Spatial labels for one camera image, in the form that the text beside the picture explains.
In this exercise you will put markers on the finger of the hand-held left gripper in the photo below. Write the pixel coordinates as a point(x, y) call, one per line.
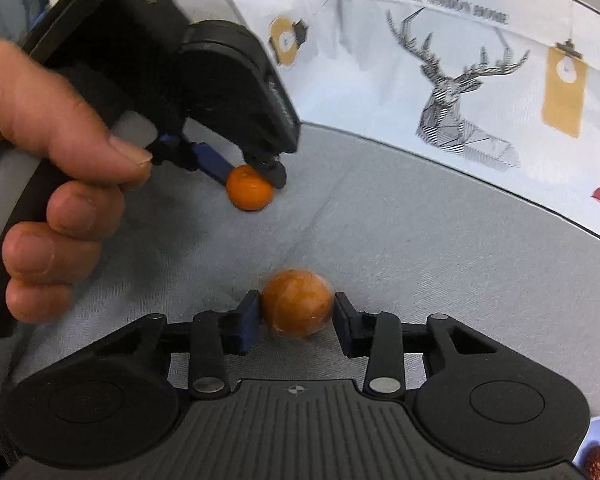
point(275, 174)
point(212, 162)

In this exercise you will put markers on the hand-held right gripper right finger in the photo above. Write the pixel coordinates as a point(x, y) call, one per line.
point(344, 327)

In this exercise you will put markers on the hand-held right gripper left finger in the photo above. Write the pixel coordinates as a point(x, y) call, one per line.
point(247, 322)

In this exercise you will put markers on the small tangerine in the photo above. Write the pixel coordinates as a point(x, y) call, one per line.
point(250, 189)

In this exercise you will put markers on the plastic-wrapped orange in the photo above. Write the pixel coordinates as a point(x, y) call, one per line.
point(297, 302)

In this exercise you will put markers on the light blue plate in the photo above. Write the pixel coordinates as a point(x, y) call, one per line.
point(597, 432)

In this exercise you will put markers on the wrinkled red date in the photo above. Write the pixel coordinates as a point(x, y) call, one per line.
point(599, 456)

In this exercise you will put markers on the person's left hand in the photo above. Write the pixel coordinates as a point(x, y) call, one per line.
point(40, 110)

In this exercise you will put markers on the grey fabric cloth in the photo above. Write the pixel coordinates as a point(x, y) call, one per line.
point(405, 240)

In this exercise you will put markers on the white deer-print cloth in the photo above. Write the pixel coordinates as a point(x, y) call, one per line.
point(370, 85)

